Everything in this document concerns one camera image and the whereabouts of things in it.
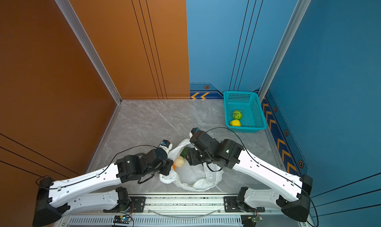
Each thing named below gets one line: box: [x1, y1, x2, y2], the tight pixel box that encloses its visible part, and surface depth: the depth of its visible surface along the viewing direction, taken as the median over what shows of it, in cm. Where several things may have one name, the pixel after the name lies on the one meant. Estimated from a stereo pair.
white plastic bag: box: [159, 138, 224, 192], surface depth 75 cm
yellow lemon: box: [230, 119, 242, 127], surface depth 101 cm
